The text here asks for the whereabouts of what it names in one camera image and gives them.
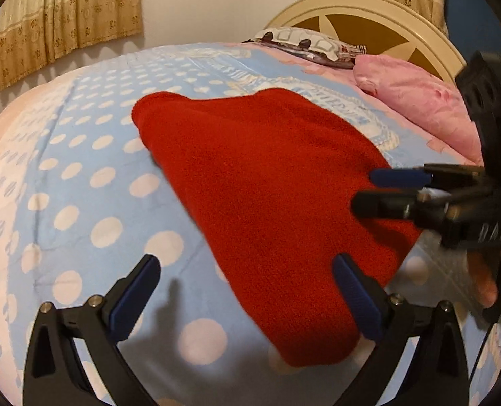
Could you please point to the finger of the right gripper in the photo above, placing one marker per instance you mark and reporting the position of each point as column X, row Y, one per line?
column 402, row 177
column 394, row 205

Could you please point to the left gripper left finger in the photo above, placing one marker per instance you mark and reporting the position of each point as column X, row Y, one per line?
column 54, row 373

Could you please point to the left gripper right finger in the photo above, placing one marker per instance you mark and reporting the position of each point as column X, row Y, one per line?
column 438, row 372

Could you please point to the red knitted sweater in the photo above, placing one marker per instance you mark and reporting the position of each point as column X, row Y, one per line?
column 268, row 178

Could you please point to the person's right hand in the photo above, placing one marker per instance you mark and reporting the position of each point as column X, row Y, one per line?
column 482, row 279

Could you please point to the pink folded blanket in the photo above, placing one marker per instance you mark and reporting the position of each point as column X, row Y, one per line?
column 422, row 98

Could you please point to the dark window pane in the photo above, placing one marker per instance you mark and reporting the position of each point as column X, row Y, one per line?
column 472, row 27

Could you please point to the cream wooden headboard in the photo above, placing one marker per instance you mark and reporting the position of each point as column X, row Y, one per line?
column 383, row 27

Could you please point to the patterned white pillow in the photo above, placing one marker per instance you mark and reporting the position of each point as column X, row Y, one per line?
column 310, row 45

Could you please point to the blue pink polka-dot bedsheet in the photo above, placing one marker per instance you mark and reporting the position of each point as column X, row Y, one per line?
column 81, row 201

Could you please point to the beige window curtain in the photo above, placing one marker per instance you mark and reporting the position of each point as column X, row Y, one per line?
column 36, row 33

